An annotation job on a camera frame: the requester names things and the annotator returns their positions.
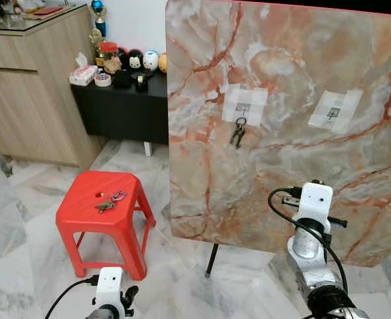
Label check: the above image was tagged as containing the silver key bunch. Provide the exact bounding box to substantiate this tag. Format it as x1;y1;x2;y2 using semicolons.
229;116;248;149

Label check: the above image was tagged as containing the marble pattern folding table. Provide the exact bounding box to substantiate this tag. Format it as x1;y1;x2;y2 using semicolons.
165;0;391;268

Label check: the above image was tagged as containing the red plastic stool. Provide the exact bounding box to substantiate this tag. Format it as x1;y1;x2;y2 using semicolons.
55;170;157;282

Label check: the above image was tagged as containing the black table leg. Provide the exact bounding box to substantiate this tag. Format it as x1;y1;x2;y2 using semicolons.
204;243;220;279

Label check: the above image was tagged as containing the black low console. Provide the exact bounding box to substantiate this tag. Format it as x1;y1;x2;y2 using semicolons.
70;69;170;157

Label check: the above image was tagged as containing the black tape dispenser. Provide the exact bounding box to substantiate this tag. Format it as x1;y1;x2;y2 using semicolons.
133;72;150;92

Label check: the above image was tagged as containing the black wallet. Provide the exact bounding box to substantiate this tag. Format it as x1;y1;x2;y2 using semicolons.
112;70;133;89

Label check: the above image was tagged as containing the white tape roll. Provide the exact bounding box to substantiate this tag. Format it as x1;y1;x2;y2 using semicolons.
94;73;114;88

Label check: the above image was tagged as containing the black television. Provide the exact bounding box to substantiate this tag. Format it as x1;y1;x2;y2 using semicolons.
235;0;391;16

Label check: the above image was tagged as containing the white tissue pack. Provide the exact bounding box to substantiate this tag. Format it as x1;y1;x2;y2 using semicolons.
69;53;100;88

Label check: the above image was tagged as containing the light wooden cabinet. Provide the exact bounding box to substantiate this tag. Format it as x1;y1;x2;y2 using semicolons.
0;3;108;168

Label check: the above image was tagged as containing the black mouse egg toy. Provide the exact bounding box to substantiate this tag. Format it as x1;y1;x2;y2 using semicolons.
127;49;145;71

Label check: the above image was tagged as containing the white egg toy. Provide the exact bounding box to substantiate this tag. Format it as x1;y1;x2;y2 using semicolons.
143;50;161;72

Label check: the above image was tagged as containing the clear jar with red lid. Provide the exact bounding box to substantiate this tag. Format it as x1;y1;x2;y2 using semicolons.
97;41;123;74

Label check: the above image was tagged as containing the gold and blue trophy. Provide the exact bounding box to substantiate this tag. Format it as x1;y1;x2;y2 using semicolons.
88;0;110;64

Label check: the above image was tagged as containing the red flat box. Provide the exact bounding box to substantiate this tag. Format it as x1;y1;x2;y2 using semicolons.
32;5;64;16

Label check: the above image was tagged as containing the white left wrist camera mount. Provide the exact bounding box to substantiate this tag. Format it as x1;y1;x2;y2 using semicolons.
94;266;125;314

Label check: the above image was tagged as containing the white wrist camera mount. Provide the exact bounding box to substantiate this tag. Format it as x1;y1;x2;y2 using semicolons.
94;266;125;314
294;182;334;235

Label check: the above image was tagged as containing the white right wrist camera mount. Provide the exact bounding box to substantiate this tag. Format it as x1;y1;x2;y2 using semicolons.
294;182;334;235

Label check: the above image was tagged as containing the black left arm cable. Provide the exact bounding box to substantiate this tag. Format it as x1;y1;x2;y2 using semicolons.
45;278;100;319

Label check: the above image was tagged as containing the key bunch with purple ring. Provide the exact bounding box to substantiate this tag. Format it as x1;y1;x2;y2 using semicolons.
94;189;127;214

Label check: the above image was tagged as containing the taped wall hook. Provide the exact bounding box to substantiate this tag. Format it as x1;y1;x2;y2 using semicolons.
220;84;270;128
307;89;364;134

